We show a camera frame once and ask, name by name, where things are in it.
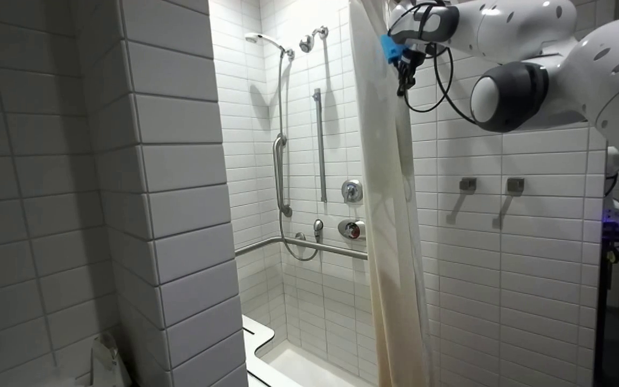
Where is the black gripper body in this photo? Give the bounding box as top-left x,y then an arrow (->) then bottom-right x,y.
393,45 -> 427,75

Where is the white shower curtain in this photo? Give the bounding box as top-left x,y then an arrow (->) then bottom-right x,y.
346,0 -> 434,387

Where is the chrome shower slide bar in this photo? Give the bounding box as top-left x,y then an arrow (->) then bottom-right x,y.
312,34 -> 332,203

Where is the handheld chrome shower head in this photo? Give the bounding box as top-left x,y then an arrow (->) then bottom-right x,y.
297,24 -> 332,55

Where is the white slotted shower seat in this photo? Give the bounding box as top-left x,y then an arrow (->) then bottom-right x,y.
241,314 -> 277,387

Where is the round chrome valve plate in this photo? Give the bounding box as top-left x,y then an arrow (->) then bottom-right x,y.
340,179 -> 366,203

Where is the vertical chrome grab bar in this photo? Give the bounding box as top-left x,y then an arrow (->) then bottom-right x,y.
272,130 -> 294,218

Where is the long chrome grab bar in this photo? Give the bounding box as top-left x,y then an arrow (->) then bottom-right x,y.
235,236 -> 370,262

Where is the white bin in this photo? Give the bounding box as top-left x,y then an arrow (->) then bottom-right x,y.
89,334 -> 134,387

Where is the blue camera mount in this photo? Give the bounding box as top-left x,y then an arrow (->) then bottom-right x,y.
379,32 -> 409,68

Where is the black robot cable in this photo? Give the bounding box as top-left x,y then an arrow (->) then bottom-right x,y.
388,1 -> 482,124

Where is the chrome shower head and rail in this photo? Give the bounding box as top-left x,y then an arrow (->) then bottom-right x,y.
276,39 -> 323,263

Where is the square metal wall hook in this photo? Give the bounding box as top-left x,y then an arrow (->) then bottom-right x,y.
492,176 -> 527,232
445,176 -> 479,226

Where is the chrome shower valve handle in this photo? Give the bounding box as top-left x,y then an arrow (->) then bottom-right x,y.
336,216 -> 368,242

